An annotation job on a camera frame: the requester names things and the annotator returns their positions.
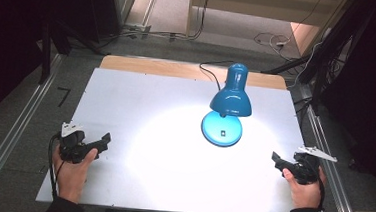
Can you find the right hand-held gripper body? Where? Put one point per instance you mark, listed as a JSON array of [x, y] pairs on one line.
[[305, 167]]

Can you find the black metal stand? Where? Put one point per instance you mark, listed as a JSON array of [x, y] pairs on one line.
[[326, 62], [47, 52]]

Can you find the dark cabinet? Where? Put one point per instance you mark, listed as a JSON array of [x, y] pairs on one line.
[[107, 6]]

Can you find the person's left hand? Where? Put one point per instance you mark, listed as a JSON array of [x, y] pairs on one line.
[[71, 174]]

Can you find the person's right hand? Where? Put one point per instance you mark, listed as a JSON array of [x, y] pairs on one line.
[[303, 194]]

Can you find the grey power strip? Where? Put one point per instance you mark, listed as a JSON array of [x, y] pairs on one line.
[[138, 28]]

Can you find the blue desk lamp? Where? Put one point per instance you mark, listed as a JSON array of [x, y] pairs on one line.
[[231, 100]]

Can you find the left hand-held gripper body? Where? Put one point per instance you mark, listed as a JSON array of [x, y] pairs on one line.
[[73, 144]]

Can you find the wooden board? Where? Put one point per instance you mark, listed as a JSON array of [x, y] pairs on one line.
[[165, 67]]

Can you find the aluminium rail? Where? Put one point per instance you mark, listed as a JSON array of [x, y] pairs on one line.
[[331, 182], [10, 133]]

